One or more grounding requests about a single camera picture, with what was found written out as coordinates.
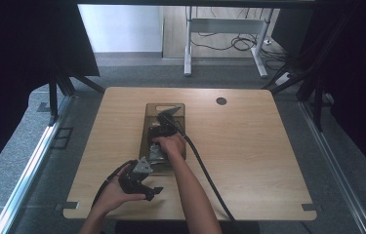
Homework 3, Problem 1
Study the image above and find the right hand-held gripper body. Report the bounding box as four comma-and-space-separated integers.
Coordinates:
146, 105, 183, 140

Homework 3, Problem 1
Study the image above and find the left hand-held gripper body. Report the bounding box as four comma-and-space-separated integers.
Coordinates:
118, 156, 154, 193

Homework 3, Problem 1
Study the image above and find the brown translucent plastic basket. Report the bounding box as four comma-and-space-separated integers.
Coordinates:
139, 102, 187, 173

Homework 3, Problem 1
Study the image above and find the silver squeeze tube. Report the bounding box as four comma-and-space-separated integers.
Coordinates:
148, 142, 169, 164

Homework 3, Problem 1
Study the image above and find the person's right hand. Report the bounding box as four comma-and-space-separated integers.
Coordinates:
151, 132, 187, 163

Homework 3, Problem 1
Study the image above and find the person's left hand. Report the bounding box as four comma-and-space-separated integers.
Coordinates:
93, 164, 147, 217

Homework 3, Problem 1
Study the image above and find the black metal stand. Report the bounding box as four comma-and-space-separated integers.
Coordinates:
48, 64, 105, 126
262, 64, 326, 131

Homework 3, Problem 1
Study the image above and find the white power strip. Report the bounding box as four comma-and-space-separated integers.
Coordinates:
274, 72, 294, 86

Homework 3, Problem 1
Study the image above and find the black curtain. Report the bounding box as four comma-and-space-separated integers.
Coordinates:
269, 0, 366, 179
0, 0, 101, 186

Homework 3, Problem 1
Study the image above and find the left hand-held gripper black cable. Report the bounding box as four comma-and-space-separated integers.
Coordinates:
91, 159, 139, 209

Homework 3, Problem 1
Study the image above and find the hand-held gripper black cable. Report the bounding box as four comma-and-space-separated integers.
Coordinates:
91, 159, 139, 209
162, 114, 237, 223

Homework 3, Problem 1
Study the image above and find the right hand-held gripper black cable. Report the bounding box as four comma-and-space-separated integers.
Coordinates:
162, 114, 237, 223

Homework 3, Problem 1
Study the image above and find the aluminium floor rail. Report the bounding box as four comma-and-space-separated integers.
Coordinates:
299, 100, 366, 234
0, 96, 74, 234

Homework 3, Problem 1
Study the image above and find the black floor cable tangle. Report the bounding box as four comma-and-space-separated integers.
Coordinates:
189, 30, 289, 62

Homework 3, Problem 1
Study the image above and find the white metal desk frame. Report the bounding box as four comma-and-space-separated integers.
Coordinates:
183, 5, 274, 79

